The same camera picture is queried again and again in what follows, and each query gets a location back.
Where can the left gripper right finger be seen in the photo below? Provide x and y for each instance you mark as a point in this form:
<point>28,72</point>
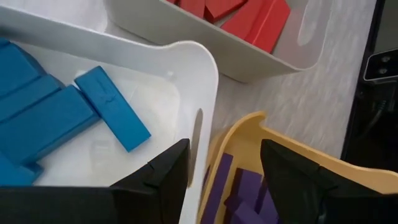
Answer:
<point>292,186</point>

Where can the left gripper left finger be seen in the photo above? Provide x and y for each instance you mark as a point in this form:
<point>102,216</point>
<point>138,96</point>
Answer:
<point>161,186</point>

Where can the orange plastic bin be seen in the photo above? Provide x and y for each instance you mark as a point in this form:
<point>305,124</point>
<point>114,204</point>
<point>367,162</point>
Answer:
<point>311,161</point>

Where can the purple block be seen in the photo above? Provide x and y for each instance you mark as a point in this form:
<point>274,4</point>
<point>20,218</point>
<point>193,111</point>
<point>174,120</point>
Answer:
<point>245,216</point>
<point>245,186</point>
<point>217,186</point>
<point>267,208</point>

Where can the white plastic bin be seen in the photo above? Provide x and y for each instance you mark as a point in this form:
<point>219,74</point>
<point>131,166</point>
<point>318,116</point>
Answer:
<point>174,77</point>

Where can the grey plastic bin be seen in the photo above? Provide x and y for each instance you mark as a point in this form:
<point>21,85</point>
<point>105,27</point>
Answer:
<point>174,28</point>

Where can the red block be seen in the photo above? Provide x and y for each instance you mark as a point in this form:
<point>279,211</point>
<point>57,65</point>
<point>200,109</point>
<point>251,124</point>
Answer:
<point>242,21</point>
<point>222,7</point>
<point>191,6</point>
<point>269,25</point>

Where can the silver depth camera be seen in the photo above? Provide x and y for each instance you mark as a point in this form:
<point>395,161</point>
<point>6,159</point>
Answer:
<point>381,65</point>

